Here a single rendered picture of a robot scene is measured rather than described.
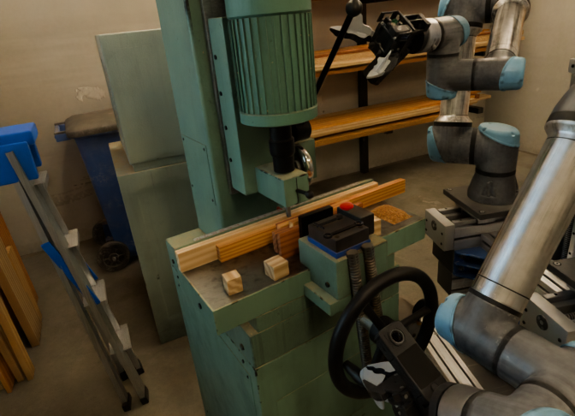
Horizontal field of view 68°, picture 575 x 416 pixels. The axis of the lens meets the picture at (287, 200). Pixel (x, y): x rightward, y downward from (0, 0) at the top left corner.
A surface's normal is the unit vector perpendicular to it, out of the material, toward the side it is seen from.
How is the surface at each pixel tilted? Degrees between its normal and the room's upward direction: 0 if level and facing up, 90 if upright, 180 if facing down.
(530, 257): 65
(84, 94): 90
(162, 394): 0
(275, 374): 90
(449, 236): 90
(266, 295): 90
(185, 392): 0
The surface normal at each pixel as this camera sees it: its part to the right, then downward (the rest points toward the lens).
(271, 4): 0.11, 0.38
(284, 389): 0.54, 0.29
